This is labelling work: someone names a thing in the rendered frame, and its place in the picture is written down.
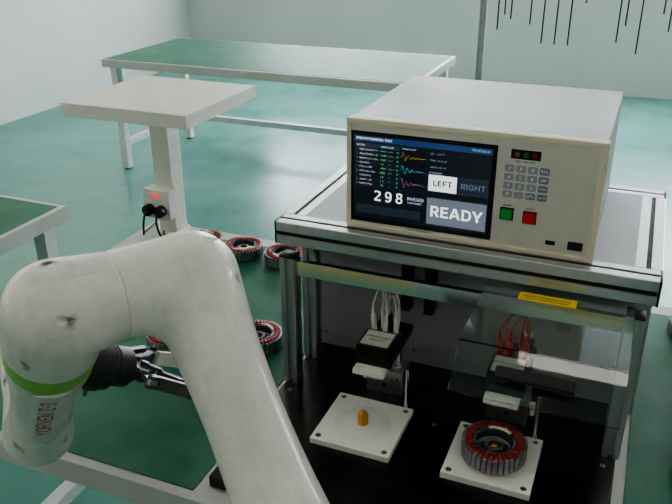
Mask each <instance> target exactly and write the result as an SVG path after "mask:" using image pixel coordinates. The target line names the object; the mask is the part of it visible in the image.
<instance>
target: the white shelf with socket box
mask: <svg viewBox="0 0 672 504"><path fill-rule="evenodd" d="M254 98H256V89H255V85H247V84H235V83H224V82H213V81H202V80H191V79H180V78H168V77H157V76H146V75H142V76H139V77H136V78H133V79H130V80H127V81H124V82H121V83H118V84H115V85H112V86H109V87H106V88H102V89H99V90H96V91H93V92H90V93H87V94H84V95H81V96H78V97H75V98H72V99H69V100H66V101H63V102H61V103H60V104H61V110H62V115H63V116H71V117H79V118H88V119H96V120H105V121H114V122H122V123H131V124H139V125H148V126H149V131H150V140H151V149H152V158H153V167H154V176H155V184H150V185H148V186H146V187H144V188H143V189H142V190H143V199H144V206H143V207H142V213H143V214H144V215H143V221H142V229H143V235H145V233H146V232H147V231H148V230H149V229H151V228H152V227H153V226H154V225H156V229H157V232H158V234H159V236H160V237H161V236H164V235H167V234H170V233H174V232H177V231H182V230H191V226H190V225H189V224H188V223H187V216H186V205H185V195H184V184H183V174H182V164H181V153H180V143H179V132H178V129H182V130H188V129H190V128H192V127H194V126H196V125H198V124H201V123H203V122H205V121H207V120H209V119H211V118H213V117H216V116H218V115H220V114H222V113H224V112H226V111H228V110H230V109H233V108H235V107H237V106H239V105H241V104H243V103H245V102H247V101H250V100H252V99H254ZM146 216H147V217H153V218H155V223H153V224H152V225H151V226H150V227H148V228H147V229H146V230H145V217H146ZM157 218H159V220H160V226H159V227H158V223H157Z"/></svg>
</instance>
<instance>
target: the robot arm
mask: <svg viewBox="0 0 672 504"><path fill-rule="evenodd" d="M142 336H151V337H155V338H157V339H159V340H161V341H162V342H163V343H165V344H166V346H167V347H168V348H169V350H170V352H165V351H158V350H157V352H156V349H157V347H156V346H151V349H150V350H149V349H148V348H149V347H148V346H147V345H141V346H134V347H128V346H122V345H117V344H118V343H121V342H123V341H126V340H130V339H133V338H137V337H142ZM152 360H153V362H152ZM151 362H152V364H151ZM156 365H157V366H156ZM158 366H165V367H174V368H178V369H179V371H180V373H181V375H182V377H183V378H181V377H179V376H176V375H173V374H170V373H167V372H165V371H163V368H161V367H158ZM156 371H157V372H158V373H157V375H156V374H155V372H156ZM0 379H1V388H2V395H3V418H2V433H1V437H2V443H3V447H4V449H5V451H6V452H7V454H8V455H9V456H10V457H11V458H12V459H13V460H14V461H16V462H17V463H19V464H21V465H24V466H28V467H41V466H46V465H49V464H51V463H53V462H55V461H56V460H58V459H59V458H60V457H62V456H63V455H64V454H65V452H66V451H67V450H68V448H69V447H70V445H71V443H72V440H73V436H74V422H73V410H74V405H75V401H76V398H77V396H78V394H79V391H80V390H81V389H83V391H82V393H81V395H82V396H87V393H88V391H97V390H105V389H107V388H109V387H110V386H115V387H124V386H127V385H128V384H129V383H130V382H132V381H133V380H135V381H137V382H140V383H143V382H144V383H145V386H144V387H145V388H146V389H151V390H158V391H161V392H165V393H169V394H173V395H176V396H180V397H184V398H187V399H189V400H193V402H194V405H195V407H196V410H197V412H198V415H199V417H200V419H201V422H202V424H203V427H204V429H205V432H206V435H207V437H208V440H209V442H210V445H211V448H212V451H213V453H214V456H215V459H216V462H217V464H218V467H219V470H220V473H221V476H222V479H223V482H224V485H225V488H226V491H227V494H228V497H229V500H230V504H330V503H329V501H328V499H327V497H326V495H325V493H324V491H323V489H322V487H321V485H320V483H319V481H318V479H317V477H316V475H315V473H314V471H313V469H312V467H311V465H310V463H309V461H308V459H307V456H306V454H305V452H304V450H303V448H302V446H301V444H300V441H299V439H298V437H297V435H296V432H295V430H294V428H293V426H292V423H291V421H290V419H289V416H288V414H287V411H286V409H285V407H284V404H283V402H282V399H281V397H280V394H279V392H278V389H277V387H276V384H275V381H274V379H273V376H272V374H271V371H270V368H269V365H268V363H267V360H266V357H265V354H264V351H263V348H262V346H261V343H260V340H259V337H258V334H257V331H256V327H255V324H254V321H253V318H252V315H251V311H250V308H249V303H248V300H247V296H246V293H245V289H244V285H243V282H242V278H241V274H240V270H239V266H238V263H237V260H236V258H235V256H234V254H233V253H232V251H231V250H230V249H229V247H228V246H227V245H226V244H225V243H224V242H222V241H221V240H220V239H219V238H217V237H215V236H213V235H211V234H209V233H206V232H203V231H198V230H182V231H177V232H174V233H170V234H167V235H164V236H161V237H158V238H154V239H151V240H148V241H144V242H140V243H137V244H133V245H128V246H124V247H120V248H116V249H111V250H107V251H103V252H96V253H88V254H80V255H72V256H64V257H57V258H49V259H43V260H39V261H36V262H33V263H31V264H29V265H27V266H25V267H24V268H22V269H21V270H19V271H18V272H17V273H16V274H15V275H14V276H13V277H12V278H11V279H10V280H9V282H8V283H7V285H6V286H5V288H4V290H3V292H2V294H1V297H0Z"/></svg>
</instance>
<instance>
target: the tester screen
mask: <svg viewBox="0 0 672 504"><path fill-rule="evenodd" d="M492 157H493V149H484V148H475V147H465V146H456V145H447V144H438V143H429V142H420V141H411V140H401V139H392V138H383V137H374V136H365V135H356V134H354V216H360V217H366V218H373V219H380V220H386V221H393V222H400V223H407V224H413V225H420V226H427V227H433V228H440V229H447V230H453V231H460V232H467V233H473V234H480V235H486V227H487V215H488V203H489V192H490V180H491V169H492ZM429 174H432V175H440V176H448V177H456V178H464V179H472V180H481V181H489V182H488V194H487V198H481V197H473V196H465V195H458V194H450V193H443V192H435V191H428V178H429ZM373 189H376V190H383V191H391V192H398V193H405V200H404V206H400V205H393V204H385V203H378V202H372V190H373ZM427 197H431V198H438V199H446V200H453V201H461V202H468V203H475V204H483V205H487V213H486V224H485V232H480V231H473V230H466V229H459V228H453V227H446V226H439V225H432V224H426V207H427ZM357 203H360V204H367V205H374V206H381V207H388V208H395V209H402V210H409V211H416V212H420V221H419V220H413V219H406V218H399V217H392V216H385V215H379V214H372V213H365V212H358V211H357Z"/></svg>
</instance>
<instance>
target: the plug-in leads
mask: <svg viewBox="0 0 672 504"><path fill-rule="evenodd" d="M379 291H380V290H377V292H376V294H375V296H374V299H373V303H372V309H371V311H372V314H371V323H372V329H376V330H378V329H377V320H376V314H375V311H374V303H375V299H376V296H377V294H378V292H379ZM381 292H382V305H381V315H380V323H381V326H380V327H381V330H382V331H386V332H387V330H388V324H389V325H390V324H391V322H392V321H393V333H396V334H399V331H400V330H399V327H400V319H401V305H400V300H399V297H398V295H397V294H396V293H395V295H396V297H397V300H398V304H399V308H398V311H397V304H396V298H395V296H394V295H391V296H390V292H389V294H388V296H387V292H385V291H381ZM384 292H385V294H384ZM392 297H393V298H394V304H395V314H394V320H393V313H390V310H391V307H390V306H389V302H390V299H391V298H392ZM384 302H385V306H384Z"/></svg>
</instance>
